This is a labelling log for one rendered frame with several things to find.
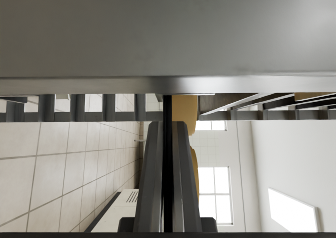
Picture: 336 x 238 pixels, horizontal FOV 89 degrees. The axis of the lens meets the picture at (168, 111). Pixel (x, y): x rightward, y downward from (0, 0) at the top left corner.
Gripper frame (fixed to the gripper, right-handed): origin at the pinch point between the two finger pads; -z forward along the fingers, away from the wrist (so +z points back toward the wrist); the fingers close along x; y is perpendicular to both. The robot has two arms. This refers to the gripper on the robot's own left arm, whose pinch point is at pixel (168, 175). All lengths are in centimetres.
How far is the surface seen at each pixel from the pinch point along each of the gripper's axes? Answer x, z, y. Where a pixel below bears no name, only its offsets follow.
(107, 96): -17.9, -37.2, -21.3
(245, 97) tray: 8.7, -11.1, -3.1
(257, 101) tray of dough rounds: 17.7, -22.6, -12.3
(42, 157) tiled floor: -77, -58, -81
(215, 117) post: 14.1, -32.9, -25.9
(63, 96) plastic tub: -65, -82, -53
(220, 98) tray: 8.7, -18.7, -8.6
